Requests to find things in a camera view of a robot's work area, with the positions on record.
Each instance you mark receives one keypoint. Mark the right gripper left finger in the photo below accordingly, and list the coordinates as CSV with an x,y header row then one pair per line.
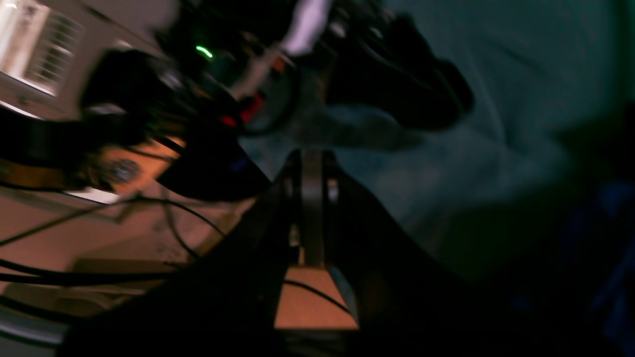
x,y
222,306

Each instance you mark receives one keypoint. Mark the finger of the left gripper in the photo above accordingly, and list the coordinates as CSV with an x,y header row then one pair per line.
x,y
388,65

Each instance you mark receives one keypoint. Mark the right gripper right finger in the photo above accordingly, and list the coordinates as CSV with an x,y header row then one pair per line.
x,y
409,305

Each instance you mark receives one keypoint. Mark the dark blue t-shirt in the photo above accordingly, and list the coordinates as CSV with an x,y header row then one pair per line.
x,y
583,282

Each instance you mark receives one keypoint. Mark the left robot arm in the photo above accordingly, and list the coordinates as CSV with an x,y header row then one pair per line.
x,y
227,68

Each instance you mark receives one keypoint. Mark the light blue table cloth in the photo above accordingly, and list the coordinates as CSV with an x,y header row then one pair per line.
x,y
550,80

